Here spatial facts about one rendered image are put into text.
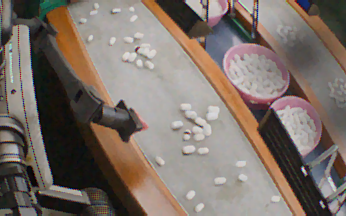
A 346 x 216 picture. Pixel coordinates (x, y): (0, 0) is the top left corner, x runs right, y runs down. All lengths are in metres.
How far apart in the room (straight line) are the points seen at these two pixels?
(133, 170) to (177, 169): 0.13
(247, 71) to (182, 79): 0.23
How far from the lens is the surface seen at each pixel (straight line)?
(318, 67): 2.29
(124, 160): 1.84
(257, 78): 2.14
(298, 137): 2.00
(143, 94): 2.04
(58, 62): 1.73
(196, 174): 1.85
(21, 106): 1.09
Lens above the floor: 2.24
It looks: 49 degrees down
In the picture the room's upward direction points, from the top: 5 degrees clockwise
